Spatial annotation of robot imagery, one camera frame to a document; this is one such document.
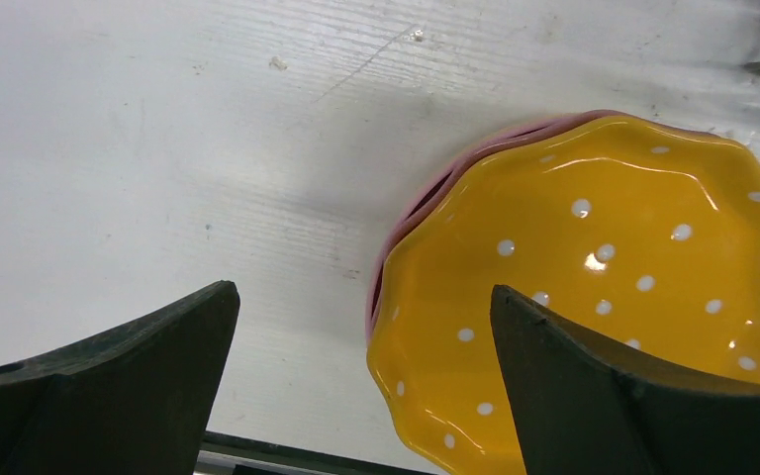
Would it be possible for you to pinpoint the orange polka dot plate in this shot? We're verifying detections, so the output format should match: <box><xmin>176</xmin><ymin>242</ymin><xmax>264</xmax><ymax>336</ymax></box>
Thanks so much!
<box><xmin>367</xmin><ymin>116</ymin><xmax>760</xmax><ymax>474</ymax></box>

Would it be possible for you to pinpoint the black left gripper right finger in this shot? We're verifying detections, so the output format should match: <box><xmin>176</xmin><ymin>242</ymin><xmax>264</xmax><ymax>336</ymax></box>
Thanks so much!
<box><xmin>490</xmin><ymin>285</ymin><xmax>760</xmax><ymax>474</ymax></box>

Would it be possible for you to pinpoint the pink plate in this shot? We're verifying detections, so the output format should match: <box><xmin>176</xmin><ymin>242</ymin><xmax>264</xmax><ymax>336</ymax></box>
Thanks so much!
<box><xmin>365</xmin><ymin>109</ymin><xmax>618</xmax><ymax>339</ymax></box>

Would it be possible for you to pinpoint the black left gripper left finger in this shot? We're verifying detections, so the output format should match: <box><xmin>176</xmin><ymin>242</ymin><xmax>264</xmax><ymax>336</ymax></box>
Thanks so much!
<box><xmin>0</xmin><ymin>281</ymin><xmax>240</xmax><ymax>474</ymax></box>

